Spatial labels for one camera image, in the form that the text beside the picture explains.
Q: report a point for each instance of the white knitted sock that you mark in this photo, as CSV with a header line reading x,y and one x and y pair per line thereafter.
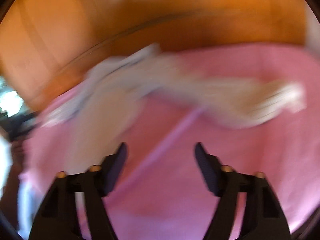
x,y
110,99
234,102

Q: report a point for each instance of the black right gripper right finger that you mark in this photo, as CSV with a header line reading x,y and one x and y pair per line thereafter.
x,y
262,215

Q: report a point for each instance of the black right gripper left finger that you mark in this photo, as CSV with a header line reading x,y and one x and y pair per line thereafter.
x,y
83,193

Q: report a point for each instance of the orange wooden wardrobe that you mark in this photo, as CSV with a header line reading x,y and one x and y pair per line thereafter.
x,y
48,45

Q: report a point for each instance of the pink bed sheet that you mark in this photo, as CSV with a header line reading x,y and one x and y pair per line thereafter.
x,y
204,144

